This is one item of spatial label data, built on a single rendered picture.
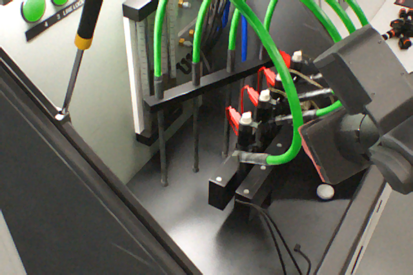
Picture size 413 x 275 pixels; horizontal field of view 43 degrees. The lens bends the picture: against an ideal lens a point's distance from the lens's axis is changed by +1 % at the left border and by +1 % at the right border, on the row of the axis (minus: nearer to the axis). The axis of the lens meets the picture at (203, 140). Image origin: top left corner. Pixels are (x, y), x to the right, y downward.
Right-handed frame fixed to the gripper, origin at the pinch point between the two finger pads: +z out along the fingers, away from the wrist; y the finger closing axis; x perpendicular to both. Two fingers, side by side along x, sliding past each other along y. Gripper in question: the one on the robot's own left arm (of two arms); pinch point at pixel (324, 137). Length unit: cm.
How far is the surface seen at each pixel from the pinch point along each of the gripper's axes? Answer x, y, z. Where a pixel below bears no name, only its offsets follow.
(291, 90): -6.7, -1.6, 7.6
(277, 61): -11.0, -1.6, 7.5
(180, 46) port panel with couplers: -25, -1, 63
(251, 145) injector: 1.1, -0.5, 38.2
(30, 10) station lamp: -34.0, 24.9, 20.6
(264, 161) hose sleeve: 2.3, 3.0, 20.2
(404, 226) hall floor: 74, -71, 145
